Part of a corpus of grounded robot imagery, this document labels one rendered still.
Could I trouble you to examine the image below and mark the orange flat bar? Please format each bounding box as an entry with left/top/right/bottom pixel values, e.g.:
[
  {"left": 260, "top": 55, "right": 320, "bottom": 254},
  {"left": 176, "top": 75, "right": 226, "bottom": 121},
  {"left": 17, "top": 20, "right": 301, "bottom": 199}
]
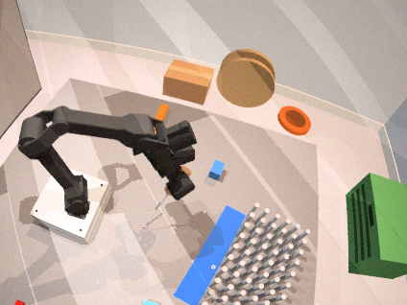
[{"left": 156, "top": 104, "right": 169, "bottom": 121}]

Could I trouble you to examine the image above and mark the blue cube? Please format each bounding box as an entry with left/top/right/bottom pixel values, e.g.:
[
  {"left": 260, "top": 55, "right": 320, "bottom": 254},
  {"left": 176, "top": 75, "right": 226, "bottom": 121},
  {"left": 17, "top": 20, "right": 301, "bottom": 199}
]
[
  {"left": 208, "top": 159, "right": 226, "bottom": 180},
  {"left": 143, "top": 300, "right": 158, "bottom": 305}
]

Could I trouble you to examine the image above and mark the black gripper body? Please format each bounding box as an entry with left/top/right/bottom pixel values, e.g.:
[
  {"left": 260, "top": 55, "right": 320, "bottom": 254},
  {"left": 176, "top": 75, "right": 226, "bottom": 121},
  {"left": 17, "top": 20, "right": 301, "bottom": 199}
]
[{"left": 149, "top": 150, "right": 195, "bottom": 200}]

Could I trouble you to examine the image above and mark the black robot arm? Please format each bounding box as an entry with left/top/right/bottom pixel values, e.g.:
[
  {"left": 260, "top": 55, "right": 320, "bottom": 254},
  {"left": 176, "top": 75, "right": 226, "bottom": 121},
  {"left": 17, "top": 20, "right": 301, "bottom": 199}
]
[{"left": 17, "top": 106, "right": 197, "bottom": 220}]

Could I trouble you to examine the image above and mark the blue taped strip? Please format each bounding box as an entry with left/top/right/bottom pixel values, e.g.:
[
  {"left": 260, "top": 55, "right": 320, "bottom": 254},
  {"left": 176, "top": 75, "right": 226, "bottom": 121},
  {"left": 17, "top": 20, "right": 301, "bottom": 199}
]
[{"left": 174, "top": 206, "right": 246, "bottom": 305}]

